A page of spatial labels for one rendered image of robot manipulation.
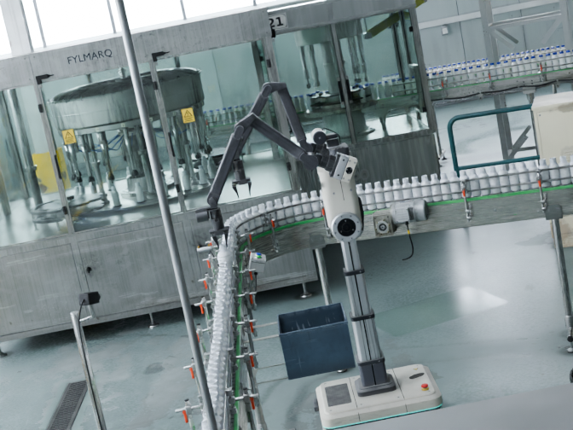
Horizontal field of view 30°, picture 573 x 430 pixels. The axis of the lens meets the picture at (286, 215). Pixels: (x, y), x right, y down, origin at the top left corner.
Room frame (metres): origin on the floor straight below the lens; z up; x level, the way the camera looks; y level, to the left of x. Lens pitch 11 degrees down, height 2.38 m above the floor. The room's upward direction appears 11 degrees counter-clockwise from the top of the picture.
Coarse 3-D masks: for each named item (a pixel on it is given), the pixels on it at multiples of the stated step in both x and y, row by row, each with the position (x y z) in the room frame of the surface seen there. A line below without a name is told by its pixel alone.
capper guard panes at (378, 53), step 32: (320, 32) 10.30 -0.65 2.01; (352, 32) 10.30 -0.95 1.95; (384, 32) 10.30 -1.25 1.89; (288, 64) 10.30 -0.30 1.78; (320, 64) 10.30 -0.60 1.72; (352, 64) 10.30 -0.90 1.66; (384, 64) 10.30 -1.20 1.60; (416, 64) 10.30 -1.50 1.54; (320, 96) 10.30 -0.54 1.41; (352, 96) 10.30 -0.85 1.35; (384, 96) 10.30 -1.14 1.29; (416, 96) 10.30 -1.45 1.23; (384, 128) 10.30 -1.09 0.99; (416, 128) 10.30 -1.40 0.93
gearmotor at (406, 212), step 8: (416, 200) 6.41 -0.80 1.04; (424, 200) 6.39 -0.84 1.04; (392, 208) 6.41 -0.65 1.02; (400, 208) 6.37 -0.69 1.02; (408, 208) 6.36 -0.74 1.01; (416, 208) 6.36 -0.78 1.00; (424, 208) 6.35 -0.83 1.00; (376, 216) 6.45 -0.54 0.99; (384, 216) 6.44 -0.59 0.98; (392, 216) 6.40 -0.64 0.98; (400, 216) 6.35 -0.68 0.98; (408, 216) 6.34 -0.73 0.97; (416, 216) 6.36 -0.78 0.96; (424, 216) 6.35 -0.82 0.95; (376, 224) 6.44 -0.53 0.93; (384, 224) 6.43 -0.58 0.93; (392, 224) 6.45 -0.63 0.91; (376, 232) 6.46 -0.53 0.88; (384, 232) 6.43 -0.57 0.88; (392, 232) 6.42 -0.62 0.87; (408, 232) 6.36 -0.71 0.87
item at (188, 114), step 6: (186, 108) 8.41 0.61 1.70; (192, 108) 8.41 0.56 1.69; (186, 114) 8.41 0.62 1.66; (192, 114) 8.41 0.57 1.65; (186, 120) 8.41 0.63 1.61; (192, 120) 8.41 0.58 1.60; (66, 132) 8.41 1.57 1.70; (72, 132) 8.41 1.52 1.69; (66, 138) 8.41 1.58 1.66; (72, 138) 8.41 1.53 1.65
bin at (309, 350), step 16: (336, 304) 4.88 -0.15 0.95; (288, 320) 4.88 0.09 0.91; (304, 320) 4.88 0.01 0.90; (320, 320) 4.88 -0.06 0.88; (336, 320) 4.88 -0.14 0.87; (272, 336) 4.62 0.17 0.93; (288, 336) 4.57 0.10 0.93; (304, 336) 4.57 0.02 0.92; (320, 336) 4.57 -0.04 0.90; (336, 336) 4.57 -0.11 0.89; (288, 352) 4.57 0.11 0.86; (304, 352) 4.57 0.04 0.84; (320, 352) 4.57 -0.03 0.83; (336, 352) 4.57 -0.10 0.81; (352, 352) 4.57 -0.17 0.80; (288, 368) 4.57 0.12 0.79; (304, 368) 4.57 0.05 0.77; (320, 368) 4.57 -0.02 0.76; (336, 368) 4.57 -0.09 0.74; (256, 384) 4.63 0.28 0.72
